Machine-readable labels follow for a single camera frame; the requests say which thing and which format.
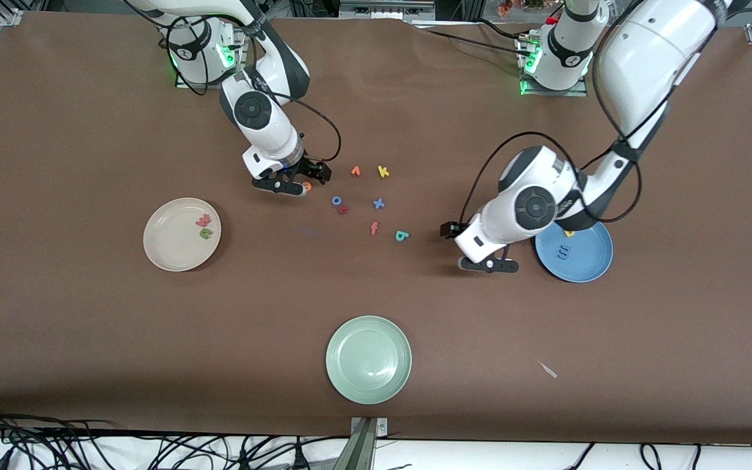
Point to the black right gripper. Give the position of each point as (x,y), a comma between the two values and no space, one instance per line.
(305,168)

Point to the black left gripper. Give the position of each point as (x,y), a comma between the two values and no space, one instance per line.
(449,230)

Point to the teal foam letter b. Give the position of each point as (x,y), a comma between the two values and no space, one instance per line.
(401,236)

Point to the blue foam letter m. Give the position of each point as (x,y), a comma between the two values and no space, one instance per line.
(564,251)

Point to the pink foam letter w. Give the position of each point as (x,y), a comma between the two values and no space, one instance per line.
(203,220)

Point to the green foam letter u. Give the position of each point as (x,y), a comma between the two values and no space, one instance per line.
(205,234)

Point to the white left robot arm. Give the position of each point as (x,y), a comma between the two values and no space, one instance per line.
(643,59)

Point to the brown table cover sheet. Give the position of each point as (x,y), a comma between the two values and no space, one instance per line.
(376,294)

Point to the blue plate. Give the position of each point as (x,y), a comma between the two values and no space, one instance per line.
(585,261)

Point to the pale green plate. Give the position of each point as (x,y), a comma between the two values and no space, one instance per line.
(368,360)

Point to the beige brown plate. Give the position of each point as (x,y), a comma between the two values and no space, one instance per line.
(173,245)

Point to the white tape scrap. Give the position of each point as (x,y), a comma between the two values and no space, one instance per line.
(548,370)

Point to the orange artificial flowers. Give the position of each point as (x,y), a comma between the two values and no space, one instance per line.
(519,6)

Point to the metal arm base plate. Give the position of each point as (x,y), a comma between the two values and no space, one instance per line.
(239,72)
(578,93)

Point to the grey metal frame bar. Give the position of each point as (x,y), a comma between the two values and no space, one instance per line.
(386,9)

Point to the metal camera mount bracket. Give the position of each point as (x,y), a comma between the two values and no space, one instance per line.
(363,444)

